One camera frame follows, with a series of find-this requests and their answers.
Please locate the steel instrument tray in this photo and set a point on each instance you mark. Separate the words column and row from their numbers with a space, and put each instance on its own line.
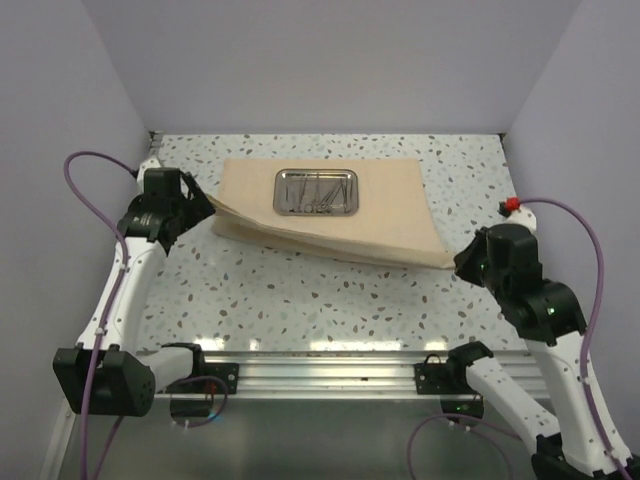
column 316, row 192

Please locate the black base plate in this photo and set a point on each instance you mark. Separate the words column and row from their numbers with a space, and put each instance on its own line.
column 210, row 378
column 432, row 376

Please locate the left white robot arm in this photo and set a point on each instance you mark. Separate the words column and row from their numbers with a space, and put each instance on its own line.
column 102, row 374

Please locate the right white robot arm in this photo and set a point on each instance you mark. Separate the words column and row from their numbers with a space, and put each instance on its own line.
column 576, row 438

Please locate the beige cloth wrap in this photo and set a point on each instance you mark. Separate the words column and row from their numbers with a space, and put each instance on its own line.
column 392, row 225

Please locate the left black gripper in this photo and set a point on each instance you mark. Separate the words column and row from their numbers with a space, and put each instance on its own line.
column 197, row 208

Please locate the aluminium rail frame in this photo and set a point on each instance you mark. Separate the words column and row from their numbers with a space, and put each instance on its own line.
column 303, row 326

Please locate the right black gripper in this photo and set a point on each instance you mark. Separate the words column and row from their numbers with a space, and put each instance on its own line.
column 463, row 259

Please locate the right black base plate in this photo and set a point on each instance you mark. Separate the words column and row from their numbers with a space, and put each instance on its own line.
column 432, row 376

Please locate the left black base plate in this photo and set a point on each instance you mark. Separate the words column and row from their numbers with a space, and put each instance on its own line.
column 210, row 378

